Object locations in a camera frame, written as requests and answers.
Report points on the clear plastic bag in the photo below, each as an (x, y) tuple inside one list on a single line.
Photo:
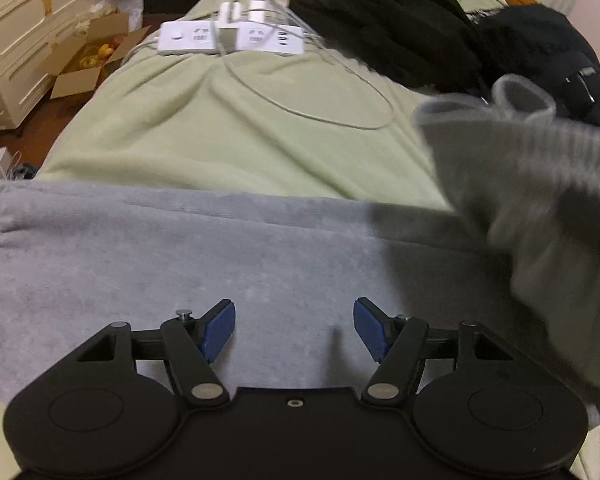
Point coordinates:
[(130, 0)]

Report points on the cream drawer cabinet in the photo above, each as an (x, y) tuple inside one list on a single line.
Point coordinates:
[(25, 35)]

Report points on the open cardboard box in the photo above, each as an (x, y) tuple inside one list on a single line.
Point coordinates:
[(75, 82)]

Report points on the green bed sheet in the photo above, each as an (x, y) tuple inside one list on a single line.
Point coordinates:
[(230, 135)]

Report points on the white power strip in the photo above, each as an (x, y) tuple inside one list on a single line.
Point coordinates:
[(185, 37)]

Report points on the dark navy garment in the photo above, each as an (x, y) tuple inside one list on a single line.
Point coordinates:
[(530, 40)]

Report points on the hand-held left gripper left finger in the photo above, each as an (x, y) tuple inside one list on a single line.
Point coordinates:
[(220, 330)]

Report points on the white power strip USB ports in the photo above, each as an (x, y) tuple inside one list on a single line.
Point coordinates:
[(270, 40)]

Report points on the grey towel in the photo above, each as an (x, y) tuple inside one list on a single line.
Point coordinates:
[(180, 250)]

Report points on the black fuzzy garment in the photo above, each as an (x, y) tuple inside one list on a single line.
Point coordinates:
[(395, 35)]

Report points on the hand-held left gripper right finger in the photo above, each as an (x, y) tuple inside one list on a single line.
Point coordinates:
[(370, 328)]

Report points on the white charger plug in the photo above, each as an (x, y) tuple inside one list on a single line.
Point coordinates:
[(260, 6), (228, 17)]

